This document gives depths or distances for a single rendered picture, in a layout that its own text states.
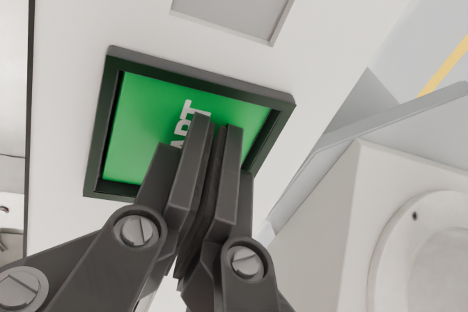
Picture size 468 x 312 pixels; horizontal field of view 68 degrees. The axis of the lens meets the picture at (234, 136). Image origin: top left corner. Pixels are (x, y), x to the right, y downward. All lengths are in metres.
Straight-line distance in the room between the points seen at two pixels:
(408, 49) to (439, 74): 0.20
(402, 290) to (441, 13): 1.15
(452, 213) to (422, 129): 0.09
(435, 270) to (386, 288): 0.04
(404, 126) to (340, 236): 0.12
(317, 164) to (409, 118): 0.09
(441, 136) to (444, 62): 1.14
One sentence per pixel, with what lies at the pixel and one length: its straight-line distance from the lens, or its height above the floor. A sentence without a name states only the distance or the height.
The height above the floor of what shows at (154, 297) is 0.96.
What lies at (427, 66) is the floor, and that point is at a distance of 1.49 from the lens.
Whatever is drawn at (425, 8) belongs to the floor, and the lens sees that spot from 1.36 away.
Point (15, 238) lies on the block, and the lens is 0.31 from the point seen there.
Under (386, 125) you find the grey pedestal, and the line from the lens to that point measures 0.35.
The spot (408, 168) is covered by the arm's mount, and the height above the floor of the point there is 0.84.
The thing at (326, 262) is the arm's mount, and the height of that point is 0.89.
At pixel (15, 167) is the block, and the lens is 0.24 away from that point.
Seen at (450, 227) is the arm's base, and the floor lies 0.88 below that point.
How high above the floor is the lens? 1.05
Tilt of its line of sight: 49 degrees down
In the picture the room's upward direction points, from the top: 169 degrees clockwise
